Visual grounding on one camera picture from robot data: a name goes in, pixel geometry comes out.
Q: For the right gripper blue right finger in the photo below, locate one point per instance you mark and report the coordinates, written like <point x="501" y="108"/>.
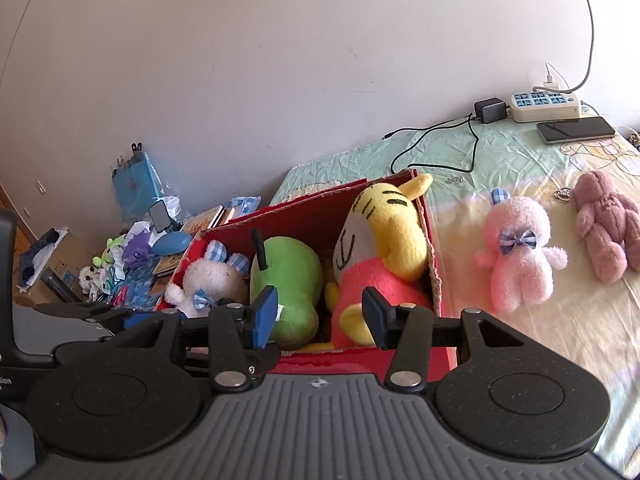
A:
<point x="407" y="331"/>

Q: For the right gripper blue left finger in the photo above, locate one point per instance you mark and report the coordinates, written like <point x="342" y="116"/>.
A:
<point x="238" y="340"/>

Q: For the white pink bunny plush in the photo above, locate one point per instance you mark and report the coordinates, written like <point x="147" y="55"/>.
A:
<point x="216" y="279"/>

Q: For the green avocado plush toy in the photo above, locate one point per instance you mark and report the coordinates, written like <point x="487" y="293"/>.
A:
<point x="294" y="269"/>

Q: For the yellow tiger plush toy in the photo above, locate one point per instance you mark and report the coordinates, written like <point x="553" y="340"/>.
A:
<point x="383" y="245"/>

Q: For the pink bunny plush blue bow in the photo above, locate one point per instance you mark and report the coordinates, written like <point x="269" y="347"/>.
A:
<point x="517" y="233"/>

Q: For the mauve teddy bear plush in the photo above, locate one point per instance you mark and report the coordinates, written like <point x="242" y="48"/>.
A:
<point x="608" y="221"/>

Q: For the stack of books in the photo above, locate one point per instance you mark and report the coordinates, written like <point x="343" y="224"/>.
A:
<point x="192" y="239"/>

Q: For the blue glasses case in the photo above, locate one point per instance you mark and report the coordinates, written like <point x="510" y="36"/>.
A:
<point x="172" y="243"/>

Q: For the cardboard box on floor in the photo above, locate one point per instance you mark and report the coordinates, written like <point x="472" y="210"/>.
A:
<point x="64" y="259"/>

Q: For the purple plush toy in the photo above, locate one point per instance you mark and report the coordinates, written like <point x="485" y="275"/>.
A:
<point x="137" y="249"/>

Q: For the green alien plush toy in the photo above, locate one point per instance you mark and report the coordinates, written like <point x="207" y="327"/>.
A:
<point x="112" y="253"/>

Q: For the small black phone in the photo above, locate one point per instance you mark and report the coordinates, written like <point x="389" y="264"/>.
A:
<point x="160" y="218"/>

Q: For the blue paper bag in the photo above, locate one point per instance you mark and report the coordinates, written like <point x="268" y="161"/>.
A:
<point x="136" y="184"/>

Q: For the black power adapter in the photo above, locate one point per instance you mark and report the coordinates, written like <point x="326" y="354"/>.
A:
<point x="490" y="110"/>

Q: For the black smartphone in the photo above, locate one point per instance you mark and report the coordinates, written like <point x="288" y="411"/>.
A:
<point x="575" y="130"/>

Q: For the white blue power strip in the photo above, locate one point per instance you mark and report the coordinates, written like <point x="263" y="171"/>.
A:
<point x="544" y="106"/>

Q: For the white usb charger plug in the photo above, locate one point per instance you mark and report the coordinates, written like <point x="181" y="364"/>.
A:
<point x="554" y="79"/>

